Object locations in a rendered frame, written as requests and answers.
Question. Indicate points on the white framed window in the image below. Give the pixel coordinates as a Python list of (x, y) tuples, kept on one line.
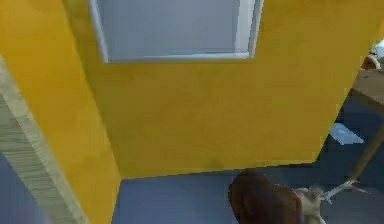
[(170, 30)]

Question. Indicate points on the brown round chair seat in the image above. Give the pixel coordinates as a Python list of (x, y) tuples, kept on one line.
[(263, 200)]

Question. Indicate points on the white branched chair base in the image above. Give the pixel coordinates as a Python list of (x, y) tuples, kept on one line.
[(320, 196)]

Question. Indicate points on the pale blue flat sheet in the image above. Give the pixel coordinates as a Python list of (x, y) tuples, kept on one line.
[(346, 134)]

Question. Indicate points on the brown wooden table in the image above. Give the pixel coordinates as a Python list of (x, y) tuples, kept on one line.
[(368, 100)]

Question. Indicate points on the white small object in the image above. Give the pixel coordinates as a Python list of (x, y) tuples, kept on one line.
[(380, 48)]

